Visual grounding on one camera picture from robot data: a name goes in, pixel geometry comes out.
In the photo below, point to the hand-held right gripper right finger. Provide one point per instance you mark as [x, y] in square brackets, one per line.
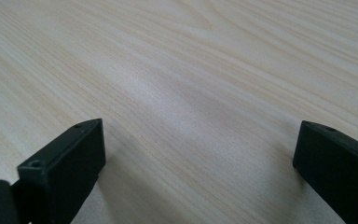
[338, 174]

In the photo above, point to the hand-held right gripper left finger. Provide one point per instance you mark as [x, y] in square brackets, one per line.
[65, 161]

